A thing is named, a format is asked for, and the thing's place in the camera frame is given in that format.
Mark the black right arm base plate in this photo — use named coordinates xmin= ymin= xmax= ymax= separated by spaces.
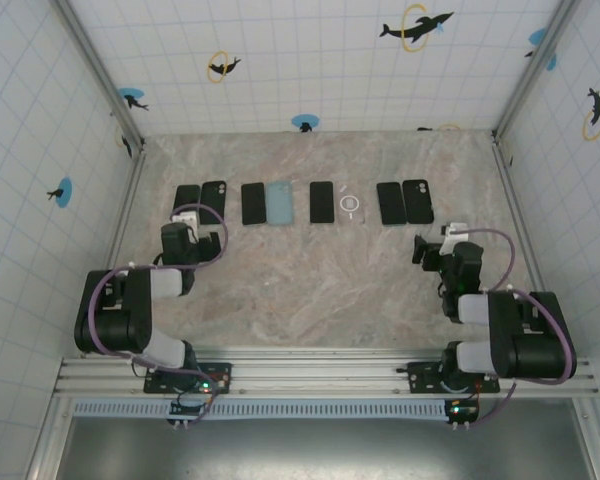
xmin=408 ymin=360 xmax=501 ymax=395

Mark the black phone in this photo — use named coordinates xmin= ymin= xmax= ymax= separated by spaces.
xmin=333 ymin=182 xmax=367 ymax=225

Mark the black phone case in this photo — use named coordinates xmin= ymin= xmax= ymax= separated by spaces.
xmin=402 ymin=178 xmax=435 ymax=226
xmin=200 ymin=180 xmax=228 ymax=226

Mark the white slotted cable duct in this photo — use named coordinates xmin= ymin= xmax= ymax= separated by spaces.
xmin=72 ymin=398 xmax=454 ymax=420

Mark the aluminium corner post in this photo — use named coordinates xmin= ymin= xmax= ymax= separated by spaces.
xmin=492 ymin=0 xmax=584 ymax=140
xmin=53 ymin=0 xmax=147 ymax=154

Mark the aluminium frame bar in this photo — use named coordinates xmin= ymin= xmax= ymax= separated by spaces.
xmin=572 ymin=397 xmax=600 ymax=480
xmin=25 ymin=397 xmax=77 ymax=480

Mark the small circuit board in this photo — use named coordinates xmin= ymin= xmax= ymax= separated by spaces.
xmin=168 ymin=399 xmax=216 ymax=429
xmin=443 ymin=398 xmax=480 ymax=430

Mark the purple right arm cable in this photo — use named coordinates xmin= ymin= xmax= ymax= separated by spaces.
xmin=459 ymin=227 xmax=579 ymax=430

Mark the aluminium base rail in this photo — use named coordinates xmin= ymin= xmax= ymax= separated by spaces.
xmin=53 ymin=348 xmax=600 ymax=399

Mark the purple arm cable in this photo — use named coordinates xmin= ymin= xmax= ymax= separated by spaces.
xmin=88 ymin=202 xmax=230 ymax=426
xmin=459 ymin=227 xmax=579 ymax=430

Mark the aluminium side rail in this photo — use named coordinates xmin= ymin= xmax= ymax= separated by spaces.
xmin=490 ymin=129 xmax=567 ymax=357
xmin=82 ymin=142 xmax=149 ymax=357

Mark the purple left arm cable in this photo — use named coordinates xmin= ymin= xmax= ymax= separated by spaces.
xmin=88 ymin=202 xmax=230 ymax=426

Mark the grey metal panel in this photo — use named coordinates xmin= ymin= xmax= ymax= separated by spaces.
xmin=62 ymin=414 xmax=594 ymax=480

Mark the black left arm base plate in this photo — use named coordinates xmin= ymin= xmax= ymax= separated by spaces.
xmin=143 ymin=360 xmax=234 ymax=395

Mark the black smartphone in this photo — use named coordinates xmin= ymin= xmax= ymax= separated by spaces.
xmin=376 ymin=181 xmax=407 ymax=227
xmin=173 ymin=184 xmax=202 ymax=215
xmin=309 ymin=180 xmax=336 ymax=225
xmin=240 ymin=182 xmax=267 ymax=227

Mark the light blue phone case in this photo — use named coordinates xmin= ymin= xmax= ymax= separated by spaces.
xmin=264 ymin=180 xmax=297 ymax=226

